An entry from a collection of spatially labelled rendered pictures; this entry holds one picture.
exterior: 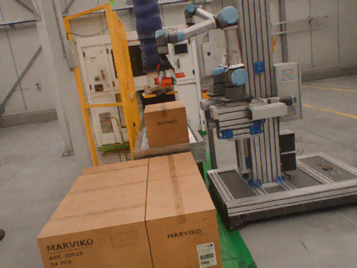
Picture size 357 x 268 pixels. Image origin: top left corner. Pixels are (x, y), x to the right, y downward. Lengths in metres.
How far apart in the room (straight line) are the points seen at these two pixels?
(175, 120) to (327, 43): 11.10
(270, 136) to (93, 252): 1.68
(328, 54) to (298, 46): 1.30
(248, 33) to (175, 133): 1.12
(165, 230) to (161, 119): 1.39
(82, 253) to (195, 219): 0.66
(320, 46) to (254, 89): 10.89
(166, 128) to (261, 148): 0.91
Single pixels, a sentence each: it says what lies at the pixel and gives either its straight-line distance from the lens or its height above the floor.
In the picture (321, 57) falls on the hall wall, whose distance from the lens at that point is 13.45.
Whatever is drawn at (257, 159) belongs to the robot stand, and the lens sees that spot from 2.74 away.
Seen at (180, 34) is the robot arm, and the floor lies 1.55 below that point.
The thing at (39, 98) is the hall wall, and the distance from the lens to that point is 12.36.
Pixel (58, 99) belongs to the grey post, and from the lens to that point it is 5.91.
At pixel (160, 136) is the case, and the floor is 0.70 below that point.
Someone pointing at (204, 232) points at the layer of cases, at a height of 0.41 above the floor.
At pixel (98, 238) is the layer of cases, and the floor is 0.48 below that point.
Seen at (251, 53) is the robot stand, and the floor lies 1.35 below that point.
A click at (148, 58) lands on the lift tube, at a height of 1.44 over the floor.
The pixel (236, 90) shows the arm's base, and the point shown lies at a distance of 2.37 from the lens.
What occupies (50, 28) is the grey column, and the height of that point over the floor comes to 1.91.
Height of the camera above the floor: 1.35
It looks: 13 degrees down
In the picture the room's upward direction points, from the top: 8 degrees counter-clockwise
